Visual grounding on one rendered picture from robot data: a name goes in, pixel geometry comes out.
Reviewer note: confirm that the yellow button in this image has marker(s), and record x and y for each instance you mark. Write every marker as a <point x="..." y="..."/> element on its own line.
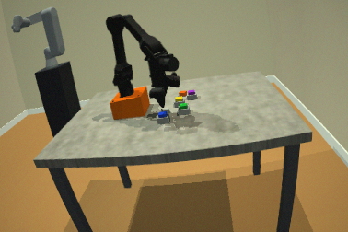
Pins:
<point x="178" y="101"/>

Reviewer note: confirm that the blue button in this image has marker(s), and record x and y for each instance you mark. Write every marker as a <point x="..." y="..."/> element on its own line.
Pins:
<point x="163" y="117"/>

